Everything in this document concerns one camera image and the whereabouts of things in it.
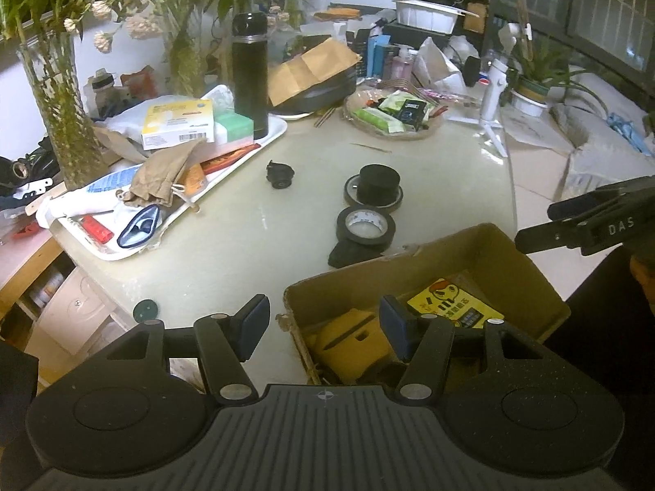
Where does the wicker snack basket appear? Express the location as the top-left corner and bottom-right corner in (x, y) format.
(343, 88), (449, 141)

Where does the white phone gimbal tripod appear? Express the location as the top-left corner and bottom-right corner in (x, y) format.
(447, 56), (508, 158)

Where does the black thermos bottle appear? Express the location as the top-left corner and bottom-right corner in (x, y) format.
(232, 12), (269, 140)

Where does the white plastic tray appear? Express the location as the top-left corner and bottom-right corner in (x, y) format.
(44, 115), (287, 261)

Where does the yellow bear-shaped case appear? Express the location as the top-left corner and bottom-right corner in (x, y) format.
(306, 308), (396, 385)

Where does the black adapter part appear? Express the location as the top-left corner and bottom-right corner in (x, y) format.
(267, 161), (295, 189)

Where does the yellow white medicine box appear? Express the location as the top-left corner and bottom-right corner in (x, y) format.
(141, 99), (214, 151)

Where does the white takeaway container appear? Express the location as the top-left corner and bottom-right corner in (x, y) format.
(393, 0), (480, 36)

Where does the green tissue pack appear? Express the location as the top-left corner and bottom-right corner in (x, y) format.
(214, 111), (254, 144)

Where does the red lighter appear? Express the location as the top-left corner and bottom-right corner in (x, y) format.
(80, 215), (114, 245)

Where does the black oval case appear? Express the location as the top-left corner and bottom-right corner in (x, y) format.
(270, 67), (357, 115)

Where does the white drawer unit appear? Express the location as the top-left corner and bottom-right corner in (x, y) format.
(36, 267), (117, 355)

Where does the dark green round lid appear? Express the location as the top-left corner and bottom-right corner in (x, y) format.
(132, 298), (159, 322)

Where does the brown cardboard box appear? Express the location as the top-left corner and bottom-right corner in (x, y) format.
(278, 224), (571, 385)

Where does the potted plant white pot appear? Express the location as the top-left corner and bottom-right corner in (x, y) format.
(503, 0), (605, 119)

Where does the glass vase with stems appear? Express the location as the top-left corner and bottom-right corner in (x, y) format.
(18, 32), (108, 191)

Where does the brown paper envelope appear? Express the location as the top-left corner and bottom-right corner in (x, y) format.
(268, 38), (361, 106)

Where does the black cylinder speaker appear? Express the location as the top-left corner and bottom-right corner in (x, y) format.
(357, 164), (401, 206)

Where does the yellow black box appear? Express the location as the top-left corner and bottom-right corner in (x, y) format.
(407, 278), (504, 328)

